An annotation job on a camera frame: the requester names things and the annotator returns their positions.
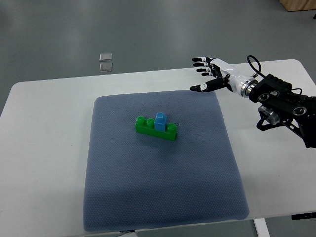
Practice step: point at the upper metal floor plate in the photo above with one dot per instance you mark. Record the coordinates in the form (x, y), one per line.
(105, 57)

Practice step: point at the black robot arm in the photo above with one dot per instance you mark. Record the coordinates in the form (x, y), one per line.
(282, 105)

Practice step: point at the small blue block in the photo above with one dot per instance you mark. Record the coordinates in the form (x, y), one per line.
(160, 121)

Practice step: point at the wooden box corner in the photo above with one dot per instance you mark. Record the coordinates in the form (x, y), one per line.
(298, 5)

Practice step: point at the black label under mat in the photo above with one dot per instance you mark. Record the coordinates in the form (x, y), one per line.
(128, 231)

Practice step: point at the long green block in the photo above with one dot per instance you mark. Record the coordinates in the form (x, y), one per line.
(146, 126)

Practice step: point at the white table leg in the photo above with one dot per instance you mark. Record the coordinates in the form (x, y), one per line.
(261, 227)

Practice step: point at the blue-grey fabric mat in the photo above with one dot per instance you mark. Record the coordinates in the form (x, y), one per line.
(137, 181)

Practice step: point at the black table control panel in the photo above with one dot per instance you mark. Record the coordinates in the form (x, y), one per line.
(303, 216)

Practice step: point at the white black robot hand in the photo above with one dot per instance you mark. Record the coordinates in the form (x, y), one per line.
(224, 75)

